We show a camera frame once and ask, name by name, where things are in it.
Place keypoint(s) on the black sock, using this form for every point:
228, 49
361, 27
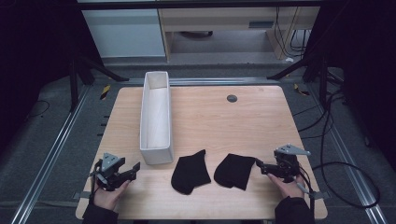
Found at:
190, 174
233, 172

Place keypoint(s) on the person's right hand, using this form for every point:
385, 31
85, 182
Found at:
291, 189

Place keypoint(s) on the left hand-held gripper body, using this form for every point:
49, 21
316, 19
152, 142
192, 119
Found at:
109, 161

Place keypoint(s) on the person's left hand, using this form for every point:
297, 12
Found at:
107, 199

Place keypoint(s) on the light wooden desk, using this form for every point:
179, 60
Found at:
218, 18

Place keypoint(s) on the white cabinet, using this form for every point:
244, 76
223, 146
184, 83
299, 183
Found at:
124, 34

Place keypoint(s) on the yellow black tape marker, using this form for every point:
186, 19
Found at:
105, 92
301, 90

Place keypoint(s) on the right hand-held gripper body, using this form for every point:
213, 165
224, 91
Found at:
285, 166

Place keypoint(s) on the long white box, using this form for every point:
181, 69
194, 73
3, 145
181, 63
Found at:
155, 124

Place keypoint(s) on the metal floor rail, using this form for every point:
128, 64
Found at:
202, 81
351, 161
46, 161

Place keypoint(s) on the round grey table grommet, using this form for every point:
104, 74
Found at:
232, 98

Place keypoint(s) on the black metal stand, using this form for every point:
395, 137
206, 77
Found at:
322, 81
74, 84

